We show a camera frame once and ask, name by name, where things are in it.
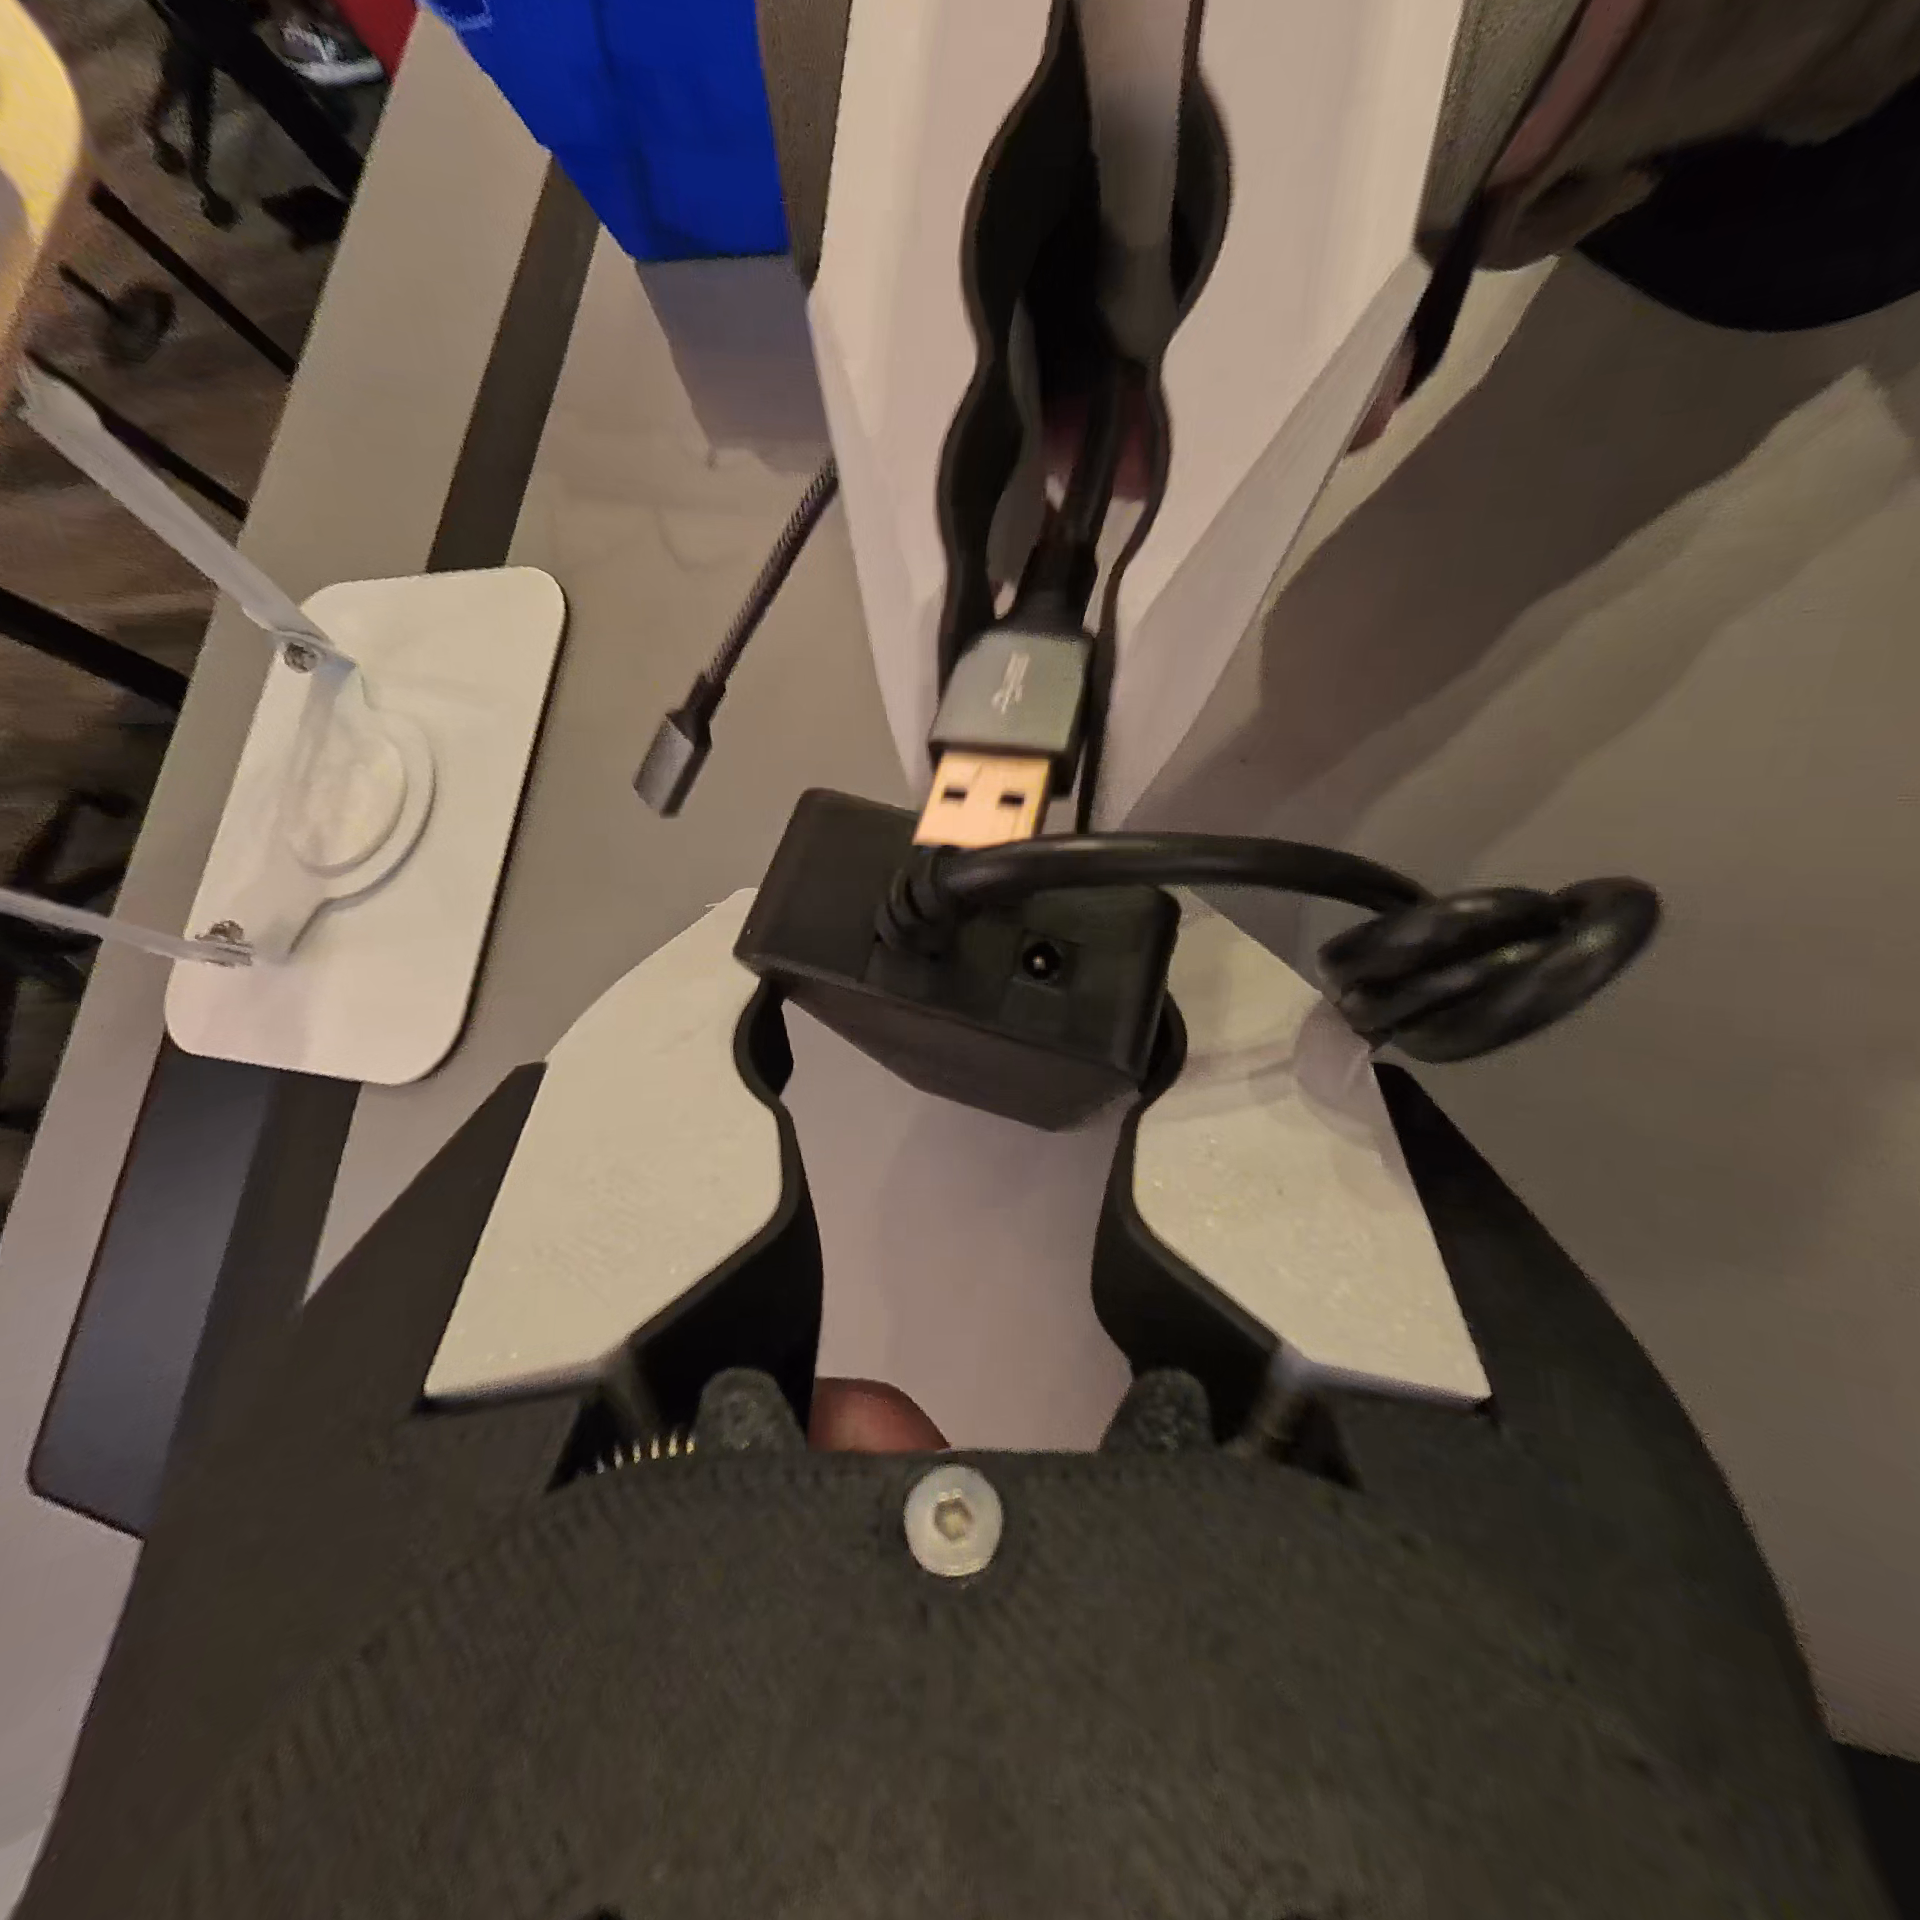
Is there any blue plastic bin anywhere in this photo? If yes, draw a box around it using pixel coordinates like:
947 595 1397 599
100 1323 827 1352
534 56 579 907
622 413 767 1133
421 0 793 261

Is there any person's right hand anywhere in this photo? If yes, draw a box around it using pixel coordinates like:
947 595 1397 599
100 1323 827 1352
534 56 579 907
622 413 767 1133
1476 0 1655 270

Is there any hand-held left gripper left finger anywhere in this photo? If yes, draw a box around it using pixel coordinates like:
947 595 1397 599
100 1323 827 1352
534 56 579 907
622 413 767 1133
423 890 830 1403

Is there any black braided usb cable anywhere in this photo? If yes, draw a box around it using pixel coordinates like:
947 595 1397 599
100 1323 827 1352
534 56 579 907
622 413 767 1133
632 345 1149 858

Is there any black multiport hub cable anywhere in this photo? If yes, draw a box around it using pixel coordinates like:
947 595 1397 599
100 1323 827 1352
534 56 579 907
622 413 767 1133
884 832 1664 1066

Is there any black seven-port usb hub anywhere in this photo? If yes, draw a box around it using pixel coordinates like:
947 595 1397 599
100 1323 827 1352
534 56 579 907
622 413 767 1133
732 785 1174 1133

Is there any person's right forearm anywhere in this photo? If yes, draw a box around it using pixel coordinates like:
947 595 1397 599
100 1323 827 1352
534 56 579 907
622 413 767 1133
1627 0 1920 168

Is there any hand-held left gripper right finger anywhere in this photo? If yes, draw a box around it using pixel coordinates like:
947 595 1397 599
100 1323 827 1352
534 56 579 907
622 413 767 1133
1093 895 1496 1453

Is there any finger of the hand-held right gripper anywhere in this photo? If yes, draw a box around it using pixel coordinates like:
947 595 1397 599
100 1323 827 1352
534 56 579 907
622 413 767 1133
808 0 1078 797
1071 0 1470 839

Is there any white book stand wooden board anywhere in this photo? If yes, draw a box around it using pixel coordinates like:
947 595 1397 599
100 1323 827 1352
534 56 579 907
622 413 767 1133
0 0 569 1086

